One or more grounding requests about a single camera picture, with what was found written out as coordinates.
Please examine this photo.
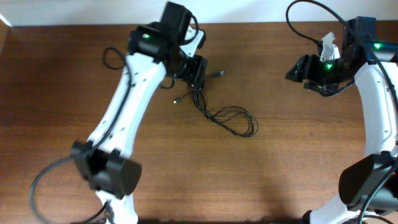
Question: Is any black USB cable long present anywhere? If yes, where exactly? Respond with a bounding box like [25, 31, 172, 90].
[193, 71, 259, 138]

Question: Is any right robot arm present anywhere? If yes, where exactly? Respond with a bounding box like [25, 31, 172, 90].
[285, 16, 397, 223]

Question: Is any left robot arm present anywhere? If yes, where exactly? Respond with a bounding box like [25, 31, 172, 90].
[72, 2, 206, 223]

